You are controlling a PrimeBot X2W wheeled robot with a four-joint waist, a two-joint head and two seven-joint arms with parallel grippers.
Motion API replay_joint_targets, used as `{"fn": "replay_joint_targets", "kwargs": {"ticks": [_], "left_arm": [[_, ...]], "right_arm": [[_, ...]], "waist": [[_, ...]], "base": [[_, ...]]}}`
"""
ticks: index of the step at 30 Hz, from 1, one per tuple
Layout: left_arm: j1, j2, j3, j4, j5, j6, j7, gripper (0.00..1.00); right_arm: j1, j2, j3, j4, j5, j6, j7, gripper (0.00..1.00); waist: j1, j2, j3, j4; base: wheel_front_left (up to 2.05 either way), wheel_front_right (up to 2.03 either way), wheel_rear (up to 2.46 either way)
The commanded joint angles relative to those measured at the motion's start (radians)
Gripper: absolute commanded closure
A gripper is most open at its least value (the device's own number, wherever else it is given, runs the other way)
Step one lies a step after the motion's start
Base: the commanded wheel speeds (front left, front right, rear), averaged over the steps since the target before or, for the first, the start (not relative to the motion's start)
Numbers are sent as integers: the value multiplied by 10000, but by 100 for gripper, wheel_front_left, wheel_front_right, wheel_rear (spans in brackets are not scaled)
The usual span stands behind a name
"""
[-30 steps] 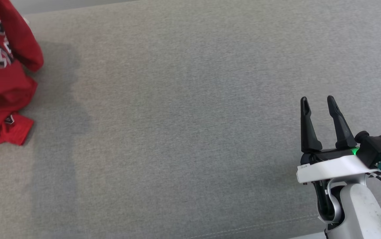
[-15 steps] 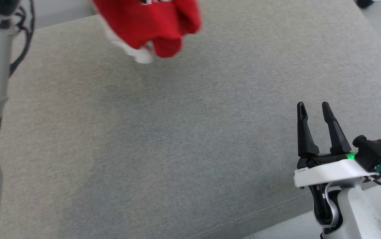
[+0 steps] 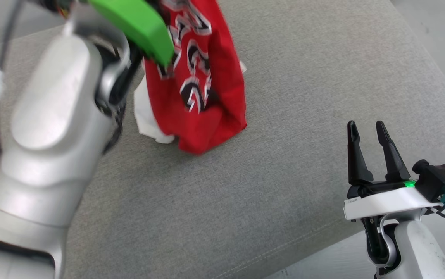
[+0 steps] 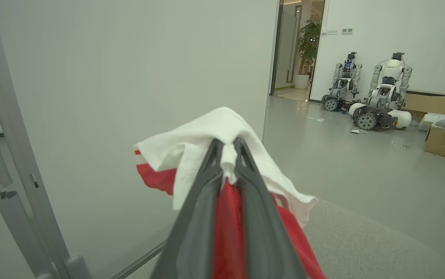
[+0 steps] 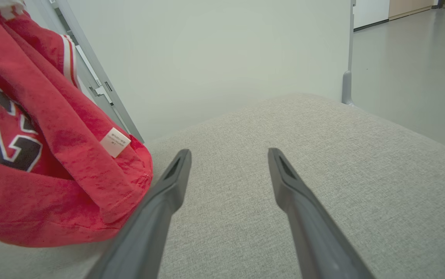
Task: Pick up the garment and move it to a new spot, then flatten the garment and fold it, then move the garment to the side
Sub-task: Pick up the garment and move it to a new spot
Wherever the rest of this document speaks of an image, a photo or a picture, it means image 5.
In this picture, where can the red basketball jersey garment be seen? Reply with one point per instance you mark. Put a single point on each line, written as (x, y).
(71, 128)

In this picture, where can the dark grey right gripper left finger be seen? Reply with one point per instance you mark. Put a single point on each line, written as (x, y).
(149, 232)

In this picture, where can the grey fabric sofa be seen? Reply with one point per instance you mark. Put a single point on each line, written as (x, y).
(323, 155)

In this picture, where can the thin grey end post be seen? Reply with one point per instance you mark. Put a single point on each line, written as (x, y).
(348, 85)

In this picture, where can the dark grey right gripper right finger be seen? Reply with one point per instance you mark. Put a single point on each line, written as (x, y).
(315, 240)

